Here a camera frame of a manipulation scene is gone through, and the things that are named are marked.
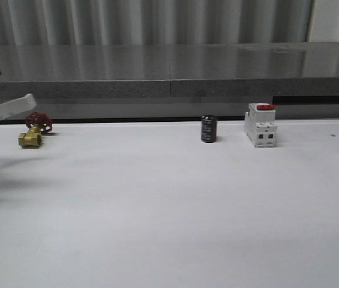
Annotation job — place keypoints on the grey stone counter ledge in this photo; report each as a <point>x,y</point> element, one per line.
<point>87,83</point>

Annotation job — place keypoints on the white circuit breaker red switch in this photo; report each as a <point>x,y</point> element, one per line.
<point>260,125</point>

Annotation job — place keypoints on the brass valve red handwheel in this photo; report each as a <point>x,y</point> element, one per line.
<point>38,124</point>

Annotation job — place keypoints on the black cylindrical capacitor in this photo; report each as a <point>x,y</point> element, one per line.
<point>208,128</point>

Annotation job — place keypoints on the grey pleated curtain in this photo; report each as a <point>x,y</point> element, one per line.
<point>167,22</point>

